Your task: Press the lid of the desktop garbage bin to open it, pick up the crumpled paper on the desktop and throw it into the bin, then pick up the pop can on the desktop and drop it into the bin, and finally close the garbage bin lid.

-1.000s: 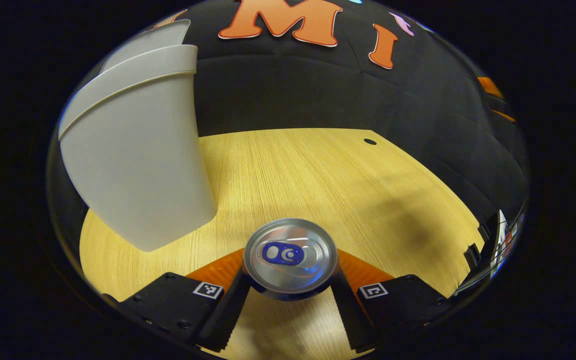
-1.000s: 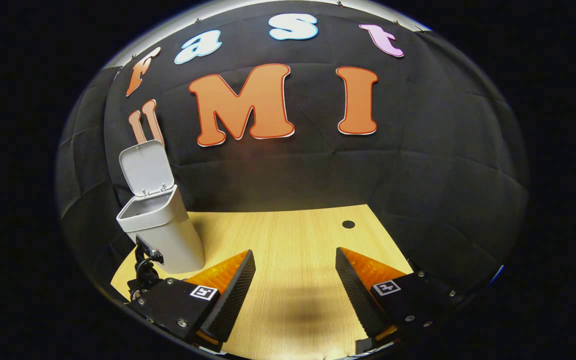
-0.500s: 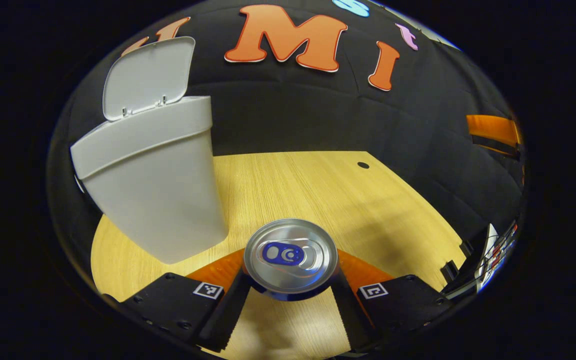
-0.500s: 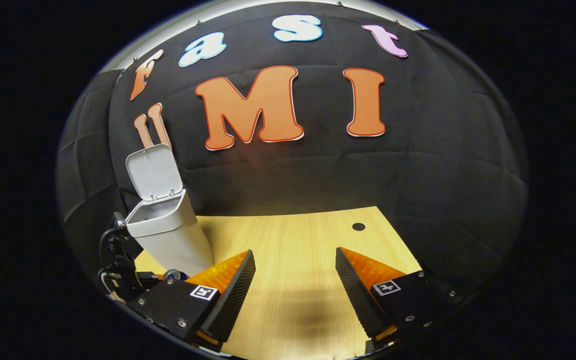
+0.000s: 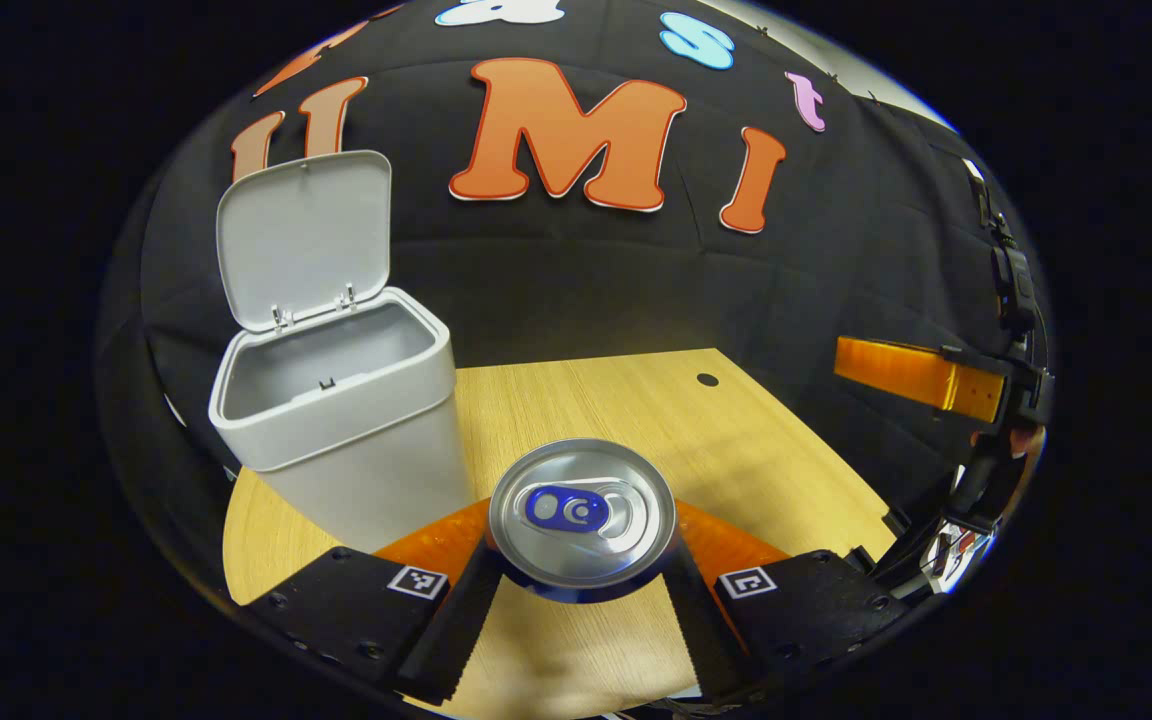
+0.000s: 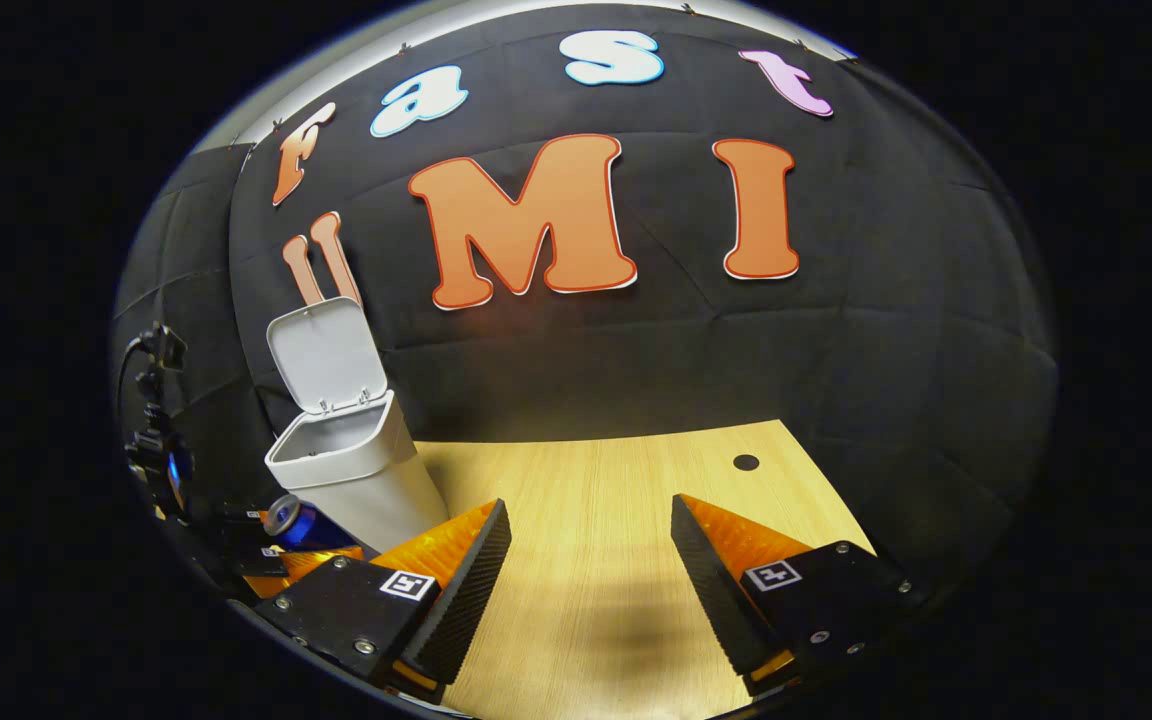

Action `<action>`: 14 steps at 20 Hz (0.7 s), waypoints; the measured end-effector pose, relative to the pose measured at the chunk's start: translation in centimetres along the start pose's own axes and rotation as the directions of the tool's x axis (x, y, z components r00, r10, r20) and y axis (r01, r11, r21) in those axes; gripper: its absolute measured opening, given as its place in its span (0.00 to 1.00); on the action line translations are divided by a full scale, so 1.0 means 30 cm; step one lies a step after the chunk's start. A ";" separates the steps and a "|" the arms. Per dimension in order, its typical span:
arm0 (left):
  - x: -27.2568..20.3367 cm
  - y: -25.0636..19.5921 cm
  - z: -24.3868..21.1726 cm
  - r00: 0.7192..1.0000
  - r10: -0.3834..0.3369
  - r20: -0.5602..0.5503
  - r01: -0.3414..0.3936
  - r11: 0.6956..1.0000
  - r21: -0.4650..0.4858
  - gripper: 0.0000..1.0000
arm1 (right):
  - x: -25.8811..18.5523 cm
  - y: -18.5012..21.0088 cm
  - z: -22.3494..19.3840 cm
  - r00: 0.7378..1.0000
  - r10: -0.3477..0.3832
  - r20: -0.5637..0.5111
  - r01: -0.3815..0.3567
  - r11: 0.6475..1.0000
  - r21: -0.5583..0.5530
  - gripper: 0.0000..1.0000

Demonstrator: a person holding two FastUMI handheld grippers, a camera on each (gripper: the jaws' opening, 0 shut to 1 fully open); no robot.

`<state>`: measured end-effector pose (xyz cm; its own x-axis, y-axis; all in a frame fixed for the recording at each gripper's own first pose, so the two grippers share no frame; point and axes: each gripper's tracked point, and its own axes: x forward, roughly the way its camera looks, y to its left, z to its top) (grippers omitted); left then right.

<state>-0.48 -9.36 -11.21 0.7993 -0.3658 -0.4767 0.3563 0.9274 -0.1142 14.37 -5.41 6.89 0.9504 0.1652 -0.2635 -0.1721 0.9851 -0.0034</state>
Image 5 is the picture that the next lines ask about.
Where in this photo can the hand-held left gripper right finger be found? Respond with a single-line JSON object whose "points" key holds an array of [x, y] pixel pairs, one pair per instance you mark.
{"points": [[701, 630]]}

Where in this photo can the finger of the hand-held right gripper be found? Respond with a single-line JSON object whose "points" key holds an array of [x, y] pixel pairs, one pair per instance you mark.
{"points": [[916, 375]]}

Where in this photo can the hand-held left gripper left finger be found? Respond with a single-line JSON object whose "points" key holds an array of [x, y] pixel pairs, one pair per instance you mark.
{"points": [[456, 630]]}

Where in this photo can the silver blue pop can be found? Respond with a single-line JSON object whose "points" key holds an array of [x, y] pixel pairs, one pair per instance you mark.
{"points": [[586, 510]]}

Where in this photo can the white desktop garbage bin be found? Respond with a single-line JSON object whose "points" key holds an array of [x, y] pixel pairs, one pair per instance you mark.
{"points": [[356, 450]]}

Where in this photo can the wooden desktop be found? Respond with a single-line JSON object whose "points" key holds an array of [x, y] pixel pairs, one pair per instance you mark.
{"points": [[636, 400]]}

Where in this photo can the black backdrop cloth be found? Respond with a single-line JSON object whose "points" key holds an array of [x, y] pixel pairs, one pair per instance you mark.
{"points": [[556, 270]]}

